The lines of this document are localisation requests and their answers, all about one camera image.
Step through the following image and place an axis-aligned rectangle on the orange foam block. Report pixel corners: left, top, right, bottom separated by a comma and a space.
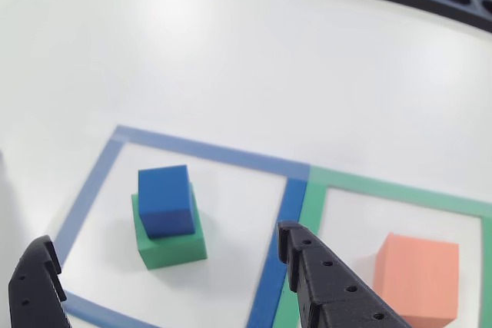
371, 232, 460, 328

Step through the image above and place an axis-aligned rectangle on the green foam cube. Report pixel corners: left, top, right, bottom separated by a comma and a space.
131, 183, 208, 270

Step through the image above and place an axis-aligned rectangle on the small blue foam cube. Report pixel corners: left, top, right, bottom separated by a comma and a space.
137, 164, 198, 240

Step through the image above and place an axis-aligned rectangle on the green tape square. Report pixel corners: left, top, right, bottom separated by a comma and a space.
271, 166, 492, 328

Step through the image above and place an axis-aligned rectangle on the blue tape square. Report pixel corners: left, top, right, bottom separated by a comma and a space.
53, 124, 311, 328

